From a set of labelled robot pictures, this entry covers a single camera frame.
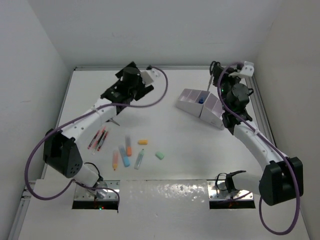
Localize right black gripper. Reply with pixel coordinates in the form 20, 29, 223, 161
212, 64, 244, 111

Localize small black scissors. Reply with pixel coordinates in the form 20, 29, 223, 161
106, 118, 120, 126

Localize large black scissors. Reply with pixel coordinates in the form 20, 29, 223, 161
206, 75, 214, 92

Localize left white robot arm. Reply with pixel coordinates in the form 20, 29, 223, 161
43, 62, 154, 188

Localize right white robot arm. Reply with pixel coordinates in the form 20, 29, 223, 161
209, 61, 304, 206

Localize white three-slot organizer right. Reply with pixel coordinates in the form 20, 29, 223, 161
200, 93, 225, 130

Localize white three-slot organizer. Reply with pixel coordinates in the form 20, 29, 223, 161
200, 93, 225, 130
175, 88, 210, 118

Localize blue item in organizer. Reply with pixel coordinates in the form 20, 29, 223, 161
198, 96, 206, 104

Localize white three-slot organizer left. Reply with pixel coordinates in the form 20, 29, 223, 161
175, 88, 210, 118

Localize orange pink highlighter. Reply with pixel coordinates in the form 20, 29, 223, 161
112, 150, 119, 171

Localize green highlighter cap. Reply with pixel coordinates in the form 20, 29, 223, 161
155, 151, 165, 160

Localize blue highlighter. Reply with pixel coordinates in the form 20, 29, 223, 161
118, 145, 130, 168

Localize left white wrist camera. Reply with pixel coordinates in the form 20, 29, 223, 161
140, 69, 160, 86

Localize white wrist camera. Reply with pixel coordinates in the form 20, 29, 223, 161
140, 69, 160, 86
228, 61, 255, 79

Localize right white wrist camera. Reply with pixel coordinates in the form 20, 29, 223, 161
228, 61, 255, 79

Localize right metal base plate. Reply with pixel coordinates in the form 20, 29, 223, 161
207, 179, 254, 202

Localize metal base plate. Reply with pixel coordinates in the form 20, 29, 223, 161
207, 179, 254, 202
74, 180, 120, 201

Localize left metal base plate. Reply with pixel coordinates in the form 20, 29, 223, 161
74, 180, 120, 201

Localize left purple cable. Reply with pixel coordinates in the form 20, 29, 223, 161
24, 65, 169, 201

